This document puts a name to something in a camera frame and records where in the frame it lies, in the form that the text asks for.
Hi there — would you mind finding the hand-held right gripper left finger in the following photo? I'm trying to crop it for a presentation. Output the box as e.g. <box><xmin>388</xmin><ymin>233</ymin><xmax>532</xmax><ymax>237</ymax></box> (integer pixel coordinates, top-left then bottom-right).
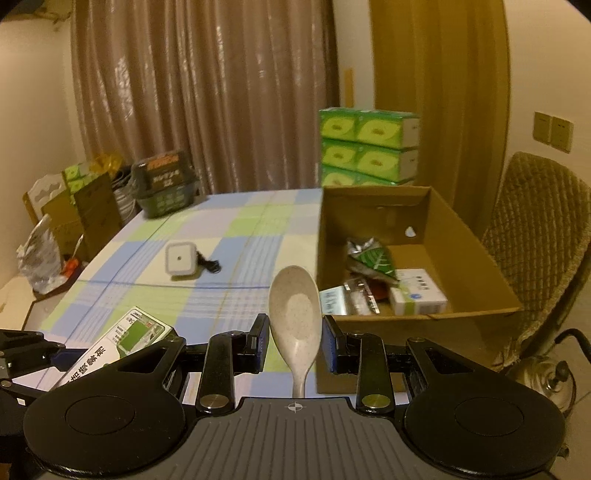
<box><xmin>111</xmin><ymin>314</ymin><xmax>271</xmax><ymax>415</ymax></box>

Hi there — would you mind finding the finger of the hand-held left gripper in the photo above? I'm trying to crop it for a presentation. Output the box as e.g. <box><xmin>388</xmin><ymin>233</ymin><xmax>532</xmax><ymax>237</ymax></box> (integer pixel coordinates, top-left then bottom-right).
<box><xmin>0</xmin><ymin>378</ymin><xmax>52</xmax><ymax>408</ymax></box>
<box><xmin>0</xmin><ymin>329</ymin><xmax>87</xmax><ymax>376</ymax></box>

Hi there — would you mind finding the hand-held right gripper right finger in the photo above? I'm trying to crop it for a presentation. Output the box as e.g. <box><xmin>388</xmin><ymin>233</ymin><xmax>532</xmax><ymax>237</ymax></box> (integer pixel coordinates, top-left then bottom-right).
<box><xmin>322</xmin><ymin>315</ymin><xmax>493</xmax><ymax>417</ymax></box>

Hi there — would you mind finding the beige speckled spoon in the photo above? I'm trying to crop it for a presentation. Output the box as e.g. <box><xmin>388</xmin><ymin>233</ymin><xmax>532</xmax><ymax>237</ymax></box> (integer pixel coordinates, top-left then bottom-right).
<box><xmin>268</xmin><ymin>265</ymin><xmax>323</xmax><ymax>398</ymax></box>

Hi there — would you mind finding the clear plastic packet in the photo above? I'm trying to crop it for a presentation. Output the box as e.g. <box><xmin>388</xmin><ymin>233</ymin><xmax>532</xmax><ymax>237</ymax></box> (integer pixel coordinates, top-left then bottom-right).
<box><xmin>344</xmin><ymin>278</ymin><xmax>378</xmax><ymax>315</ymax></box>

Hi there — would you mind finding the green and white carton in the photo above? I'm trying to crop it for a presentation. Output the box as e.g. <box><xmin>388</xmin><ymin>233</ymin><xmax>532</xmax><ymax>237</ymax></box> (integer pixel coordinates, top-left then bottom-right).
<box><xmin>54</xmin><ymin>306</ymin><xmax>177</xmax><ymax>392</ymax></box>

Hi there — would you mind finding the silver and green foil bag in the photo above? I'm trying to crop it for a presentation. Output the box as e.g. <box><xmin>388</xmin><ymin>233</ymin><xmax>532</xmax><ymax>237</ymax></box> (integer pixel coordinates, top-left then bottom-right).
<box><xmin>345</xmin><ymin>237</ymin><xmax>400</xmax><ymax>283</ymax></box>

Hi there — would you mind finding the large white medicine box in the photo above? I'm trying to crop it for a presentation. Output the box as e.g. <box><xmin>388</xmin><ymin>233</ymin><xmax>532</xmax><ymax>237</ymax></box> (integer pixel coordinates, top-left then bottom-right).
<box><xmin>388</xmin><ymin>268</ymin><xmax>450</xmax><ymax>317</ymax></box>

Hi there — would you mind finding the brown cardboard box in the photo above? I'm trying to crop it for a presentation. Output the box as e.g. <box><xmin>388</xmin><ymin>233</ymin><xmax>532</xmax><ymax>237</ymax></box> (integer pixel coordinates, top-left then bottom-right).
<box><xmin>316</xmin><ymin>185</ymin><xmax>525</xmax><ymax>394</ymax></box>

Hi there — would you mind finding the small white printed box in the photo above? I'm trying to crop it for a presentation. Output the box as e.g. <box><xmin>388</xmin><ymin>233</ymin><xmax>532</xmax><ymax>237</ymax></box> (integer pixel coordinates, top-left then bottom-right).
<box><xmin>320</xmin><ymin>285</ymin><xmax>352</xmax><ymax>318</ymax></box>

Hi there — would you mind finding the white plastic bag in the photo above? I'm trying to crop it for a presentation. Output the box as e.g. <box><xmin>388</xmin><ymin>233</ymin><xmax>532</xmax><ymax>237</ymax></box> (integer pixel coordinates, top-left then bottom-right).
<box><xmin>17</xmin><ymin>213</ymin><xmax>64</xmax><ymax>295</ymax></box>

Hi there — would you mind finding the checked tablecloth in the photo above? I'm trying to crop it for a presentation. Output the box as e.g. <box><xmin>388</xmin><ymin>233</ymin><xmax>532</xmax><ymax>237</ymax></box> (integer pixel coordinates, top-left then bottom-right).
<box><xmin>23</xmin><ymin>187</ymin><xmax>326</xmax><ymax>398</ymax></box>

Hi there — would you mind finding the brown cardboard carton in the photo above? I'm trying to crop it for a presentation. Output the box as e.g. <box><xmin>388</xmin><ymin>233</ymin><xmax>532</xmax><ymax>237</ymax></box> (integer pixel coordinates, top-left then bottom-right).
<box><xmin>44</xmin><ymin>172</ymin><xmax>124</xmax><ymax>261</ymax></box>

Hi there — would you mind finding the white cardboard cutout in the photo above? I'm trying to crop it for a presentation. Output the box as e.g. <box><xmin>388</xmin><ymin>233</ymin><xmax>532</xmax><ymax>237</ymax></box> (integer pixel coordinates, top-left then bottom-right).
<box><xmin>22</xmin><ymin>174</ymin><xmax>66</xmax><ymax>223</ymax></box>

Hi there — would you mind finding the metal pot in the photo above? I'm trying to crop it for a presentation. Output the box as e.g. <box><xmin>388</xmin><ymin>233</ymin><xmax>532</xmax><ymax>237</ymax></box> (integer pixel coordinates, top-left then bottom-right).
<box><xmin>113</xmin><ymin>176</ymin><xmax>140</xmax><ymax>228</ymax></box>

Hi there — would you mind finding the green tissue box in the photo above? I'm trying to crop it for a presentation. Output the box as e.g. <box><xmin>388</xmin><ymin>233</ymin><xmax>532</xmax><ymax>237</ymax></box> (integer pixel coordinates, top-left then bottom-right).
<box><xmin>62</xmin><ymin>162</ymin><xmax>96</xmax><ymax>193</ymax></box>

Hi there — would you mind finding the dark green plastic basket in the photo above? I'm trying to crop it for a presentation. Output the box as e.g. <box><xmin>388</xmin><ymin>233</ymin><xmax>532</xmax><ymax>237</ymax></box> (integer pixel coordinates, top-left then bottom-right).
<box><xmin>130</xmin><ymin>150</ymin><xmax>201</xmax><ymax>219</ymax></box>

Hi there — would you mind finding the yellow plastic bag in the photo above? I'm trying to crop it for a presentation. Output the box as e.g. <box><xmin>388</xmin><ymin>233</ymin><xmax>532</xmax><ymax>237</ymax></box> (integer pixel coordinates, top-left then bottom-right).
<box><xmin>93</xmin><ymin>154</ymin><xmax>124</xmax><ymax>175</ymax></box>

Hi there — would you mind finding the stack of green tissue packs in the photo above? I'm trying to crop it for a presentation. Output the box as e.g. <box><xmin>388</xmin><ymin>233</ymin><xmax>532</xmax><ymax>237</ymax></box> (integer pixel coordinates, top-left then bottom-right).
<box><xmin>318</xmin><ymin>107</ymin><xmax>421</xmax><ymax>188</ymax></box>

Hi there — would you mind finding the metal kettle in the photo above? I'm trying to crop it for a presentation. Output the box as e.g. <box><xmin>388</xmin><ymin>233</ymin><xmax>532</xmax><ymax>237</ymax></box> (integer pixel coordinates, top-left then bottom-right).
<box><xmin>512</xmin><ymin>329</ymin><xmax>591</xmax><ymax>412</ymax></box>

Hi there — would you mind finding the wicker chair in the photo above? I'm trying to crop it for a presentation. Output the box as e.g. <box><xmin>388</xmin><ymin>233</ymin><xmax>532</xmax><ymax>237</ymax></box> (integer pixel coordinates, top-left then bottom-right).
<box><xmin>480</xmin><ymin>151</ymin><xmax>591</xmax><ymax>372</ymax></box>

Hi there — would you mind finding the brown curtain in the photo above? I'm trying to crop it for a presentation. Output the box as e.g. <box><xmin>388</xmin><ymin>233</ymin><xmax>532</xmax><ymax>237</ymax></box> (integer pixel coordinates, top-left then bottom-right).
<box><xmin>69</xmin><ymin>0</ymin><xmax>341</xmax><ymax>195</ymax></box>

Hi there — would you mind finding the wooden door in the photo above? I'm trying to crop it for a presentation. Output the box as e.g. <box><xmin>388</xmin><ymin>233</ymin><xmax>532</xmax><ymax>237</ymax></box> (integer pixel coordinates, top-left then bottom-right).
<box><xmin>368</xmin><ymin>0</ymin><xmax>514</xmax><ymax>236</ymax></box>

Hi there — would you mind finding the black cable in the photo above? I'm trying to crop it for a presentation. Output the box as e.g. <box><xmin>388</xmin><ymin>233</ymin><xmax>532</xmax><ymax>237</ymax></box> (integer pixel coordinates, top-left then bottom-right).
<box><xmin>196</xmin><ymin>251</ymin><xmax>222</xmax><ymax>274</ymax></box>

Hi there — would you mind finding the wall switch panel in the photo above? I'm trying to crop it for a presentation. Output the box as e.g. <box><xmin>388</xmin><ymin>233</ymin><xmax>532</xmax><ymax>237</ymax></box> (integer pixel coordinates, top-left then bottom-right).
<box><xmin>532</xmin><ymin>110</ymin><xmax>574</xmax><ymax>154</ymax></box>

